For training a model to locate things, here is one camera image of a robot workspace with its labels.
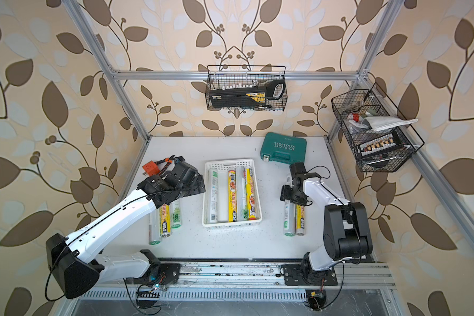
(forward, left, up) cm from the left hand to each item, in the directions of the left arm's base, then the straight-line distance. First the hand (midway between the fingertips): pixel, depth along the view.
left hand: (195, 184), depth 78 cm
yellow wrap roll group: (-9, +15, -16) cm, 23 cm away
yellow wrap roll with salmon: (+2, -23, -15) cm, 27 cm away
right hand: (+2, -41, -15) cm, 44 cm away
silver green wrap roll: (-5, -40, -15) cm, 43 cm away
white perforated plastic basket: (+20, -8, -14) cm, 26 cm away
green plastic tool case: (+32, -41, -13) cm, 54 cm away
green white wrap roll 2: (+5, -18, -15) cm, 24 cm away
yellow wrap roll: (+3, -14, -15) cm, 21 cm away
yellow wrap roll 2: (-6, -45, -16) cm, 48 cm away
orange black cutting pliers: (+27, +23, -18) cm, 40 cm away
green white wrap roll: (+3, -5, -15) cm, 16 cm away
